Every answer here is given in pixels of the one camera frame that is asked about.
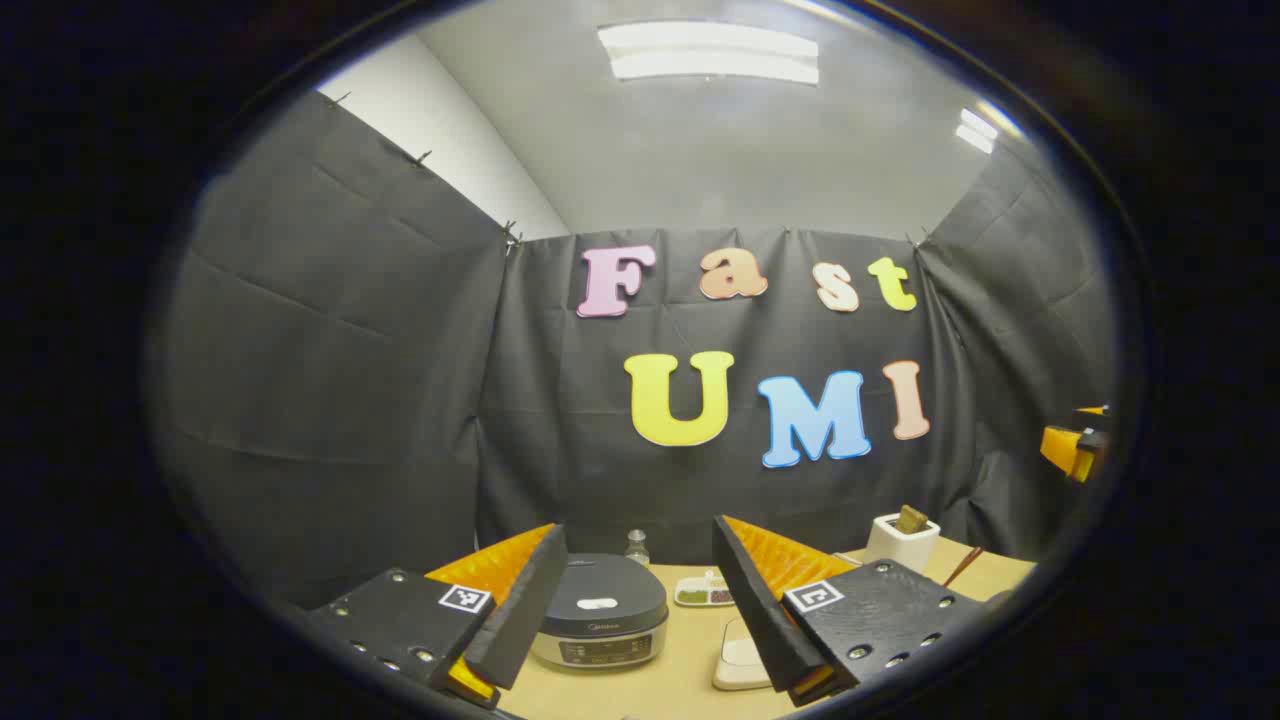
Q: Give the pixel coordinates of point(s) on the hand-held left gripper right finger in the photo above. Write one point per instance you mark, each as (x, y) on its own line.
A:
(760, 612)

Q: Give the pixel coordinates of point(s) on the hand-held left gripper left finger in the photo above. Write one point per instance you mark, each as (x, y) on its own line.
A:
(525, 620)

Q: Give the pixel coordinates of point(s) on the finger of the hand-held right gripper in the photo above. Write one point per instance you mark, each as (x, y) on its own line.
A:
(1065, 448)

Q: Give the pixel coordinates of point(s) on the grey rice cooker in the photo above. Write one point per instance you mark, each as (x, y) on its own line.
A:
(600, 620)

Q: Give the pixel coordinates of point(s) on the brown wooden spoon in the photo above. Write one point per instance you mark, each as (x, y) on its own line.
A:
(962, 567)

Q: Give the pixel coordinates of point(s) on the white divided grain dish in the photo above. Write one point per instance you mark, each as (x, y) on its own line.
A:
(700, 596)

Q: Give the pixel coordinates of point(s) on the small glass bottle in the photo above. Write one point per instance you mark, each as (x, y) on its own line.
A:
(637, 550)

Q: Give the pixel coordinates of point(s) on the white toaster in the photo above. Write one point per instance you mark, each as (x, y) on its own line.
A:
(900, 550)

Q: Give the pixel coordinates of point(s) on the brown toast slice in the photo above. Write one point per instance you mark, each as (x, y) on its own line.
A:
(911, 520)

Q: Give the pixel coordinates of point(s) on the black backdrop cloth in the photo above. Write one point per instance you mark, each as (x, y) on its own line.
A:
(350, 350)

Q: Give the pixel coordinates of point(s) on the small ceiling light panel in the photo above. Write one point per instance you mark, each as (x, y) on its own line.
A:
(977, 130)

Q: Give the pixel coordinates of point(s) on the large ceiling light panel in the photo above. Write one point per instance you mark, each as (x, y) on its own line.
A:
(710, 52)

